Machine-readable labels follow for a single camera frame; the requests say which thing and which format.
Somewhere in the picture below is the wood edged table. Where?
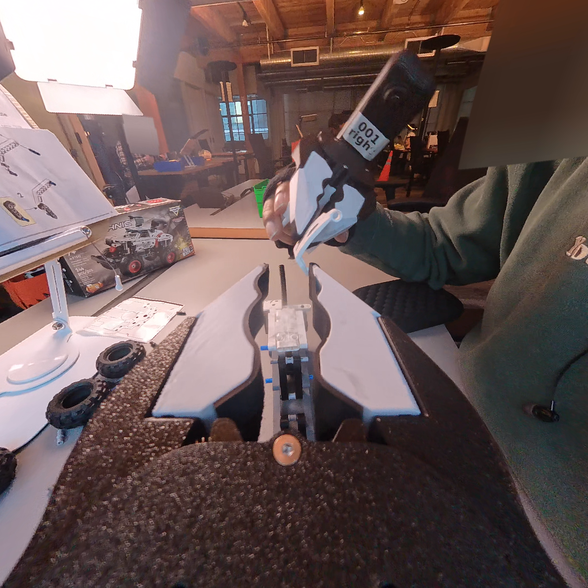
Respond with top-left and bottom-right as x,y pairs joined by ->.
183,178 -> 272,239

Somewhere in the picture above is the toy truck set box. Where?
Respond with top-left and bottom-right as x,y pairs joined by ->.
59,198 -> 196,298

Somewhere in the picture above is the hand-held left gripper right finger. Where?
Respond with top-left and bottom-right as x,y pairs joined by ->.
308,262 -> 422,418

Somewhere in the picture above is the background work table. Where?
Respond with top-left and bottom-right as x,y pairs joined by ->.
138,158 -> 251,194

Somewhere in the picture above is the instruction booklet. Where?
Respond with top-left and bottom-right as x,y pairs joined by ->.
0,128 -> 119,255

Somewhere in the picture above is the white sticker sheet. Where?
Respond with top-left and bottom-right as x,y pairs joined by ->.
85,298 -> 184,343

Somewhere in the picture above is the person's right hand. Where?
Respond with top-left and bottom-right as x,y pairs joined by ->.
261,166 -> 378,251

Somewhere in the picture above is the white book stand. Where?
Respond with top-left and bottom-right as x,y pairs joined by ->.
0,225 -> 126,453

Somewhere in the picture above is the dark office chair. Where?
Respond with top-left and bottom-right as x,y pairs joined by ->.
248,133 -> 282,181

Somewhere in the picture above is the grey desk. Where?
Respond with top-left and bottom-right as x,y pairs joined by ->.
0,236 -> 460,584

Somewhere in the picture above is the brick truck chassis model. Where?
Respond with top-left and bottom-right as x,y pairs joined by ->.
263,265 -> 318,443

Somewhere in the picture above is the white bent beam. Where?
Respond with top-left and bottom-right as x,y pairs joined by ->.
293,209 -> 343,276

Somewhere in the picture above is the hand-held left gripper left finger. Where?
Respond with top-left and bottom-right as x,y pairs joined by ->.
151,263 -> 271,421

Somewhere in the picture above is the black round lamp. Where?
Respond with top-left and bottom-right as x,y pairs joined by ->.
413,33 -> 461,60

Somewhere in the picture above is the person's right forearm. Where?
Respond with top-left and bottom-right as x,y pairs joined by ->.
339,158 -> 511,291

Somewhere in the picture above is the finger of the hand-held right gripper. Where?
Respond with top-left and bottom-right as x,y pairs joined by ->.
281,151 -> 334,236
317,186 -> 367,230

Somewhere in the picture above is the person's green sweatshirt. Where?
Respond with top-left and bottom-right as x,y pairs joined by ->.
459,156 -> 588,588

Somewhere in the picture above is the orange crate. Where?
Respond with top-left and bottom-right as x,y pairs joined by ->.
0,275 -> 50,309

